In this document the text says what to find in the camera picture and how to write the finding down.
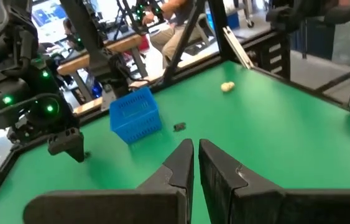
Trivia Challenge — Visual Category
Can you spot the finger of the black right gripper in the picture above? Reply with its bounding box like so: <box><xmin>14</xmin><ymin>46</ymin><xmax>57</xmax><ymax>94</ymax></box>
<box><xmin>47</xmin><ymin>126</ymin><xmax>86</xmax><ymax>164</ymax></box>

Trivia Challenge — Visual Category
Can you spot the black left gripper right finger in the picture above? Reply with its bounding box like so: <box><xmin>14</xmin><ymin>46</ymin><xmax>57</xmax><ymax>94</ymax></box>
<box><xmin>198</xmin><ymin>139</ymin><xmax>287</xmax><ymax>224</ymax></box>

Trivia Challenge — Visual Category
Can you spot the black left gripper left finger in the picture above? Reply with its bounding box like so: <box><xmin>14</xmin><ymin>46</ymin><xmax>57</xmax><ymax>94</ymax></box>
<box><xmin>137</xmin><ymin>138</ymin><xmax>195</xmax><ymax>224</ymax></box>

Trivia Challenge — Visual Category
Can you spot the green table mat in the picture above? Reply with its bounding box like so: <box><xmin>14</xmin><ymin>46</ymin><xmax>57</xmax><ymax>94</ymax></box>
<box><xmin>0</xmin><ymin>60</ymin><xmax>350</xmax><ymax>224</ymax></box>

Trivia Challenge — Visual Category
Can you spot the wooden background table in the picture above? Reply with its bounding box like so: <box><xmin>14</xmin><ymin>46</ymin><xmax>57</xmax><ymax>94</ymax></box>
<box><xmin>57</xmin><ymin>33</ymin><xmax>149</xmax><ymax>103</ymax></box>

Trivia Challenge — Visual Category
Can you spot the blue plastic basket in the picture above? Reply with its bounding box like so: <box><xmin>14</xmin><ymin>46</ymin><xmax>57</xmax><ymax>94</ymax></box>
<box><xmin>109</xmin><ymin>86</ymin><xmax>163</xmax><ymax>145</ymax></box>

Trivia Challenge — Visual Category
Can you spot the white plastic skull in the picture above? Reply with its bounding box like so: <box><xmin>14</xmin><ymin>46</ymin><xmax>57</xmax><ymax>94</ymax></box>
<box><xmin>220</xmin><ymin>81</ymin><xmax>236</xmax><ymax>93</ymax></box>

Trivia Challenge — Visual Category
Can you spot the person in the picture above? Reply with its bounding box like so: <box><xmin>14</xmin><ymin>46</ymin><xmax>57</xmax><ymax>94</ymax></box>
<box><xmin>142</xmin><ymin>0</ymin><xmax>213</xmax><ymax>63</ymax></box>
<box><xmin>62</xmin><ymin>17</ymin><xmax>84</xmax><ymax>50</ymax></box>

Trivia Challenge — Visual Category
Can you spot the silver metal bar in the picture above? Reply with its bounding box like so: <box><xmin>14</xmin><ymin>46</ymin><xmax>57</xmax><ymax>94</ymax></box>
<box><xmin>223</xmin><ymin>26</ymin><xmax>256</xmax><ymax>70</ymax></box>

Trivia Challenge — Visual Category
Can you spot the black vented box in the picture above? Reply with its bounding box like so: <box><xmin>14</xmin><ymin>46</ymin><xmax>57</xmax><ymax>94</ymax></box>
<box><xmin>249</xmin><ymin>32</ymin><xmax>292</xmax><ymax>80</ymax></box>

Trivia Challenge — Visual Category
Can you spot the blue storage bin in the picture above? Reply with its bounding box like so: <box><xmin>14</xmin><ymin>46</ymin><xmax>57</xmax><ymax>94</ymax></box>
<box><xmin>207</xmin><ymin>11</ymin><xmax>241</xmax><ymax>30</ymax></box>

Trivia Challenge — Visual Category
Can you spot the black office chair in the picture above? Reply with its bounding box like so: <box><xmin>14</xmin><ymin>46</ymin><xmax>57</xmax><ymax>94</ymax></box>
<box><xmin>265</xmin><ymin>0</ymin><xmax>350</xmax><ymax>60</ymax></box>

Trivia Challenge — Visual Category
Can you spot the black table frame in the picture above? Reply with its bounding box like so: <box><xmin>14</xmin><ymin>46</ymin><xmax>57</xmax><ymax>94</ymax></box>
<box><xmin>0</xmin><ymin>0</ymin><xmax>350</xmax><ymax>218</ymax></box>

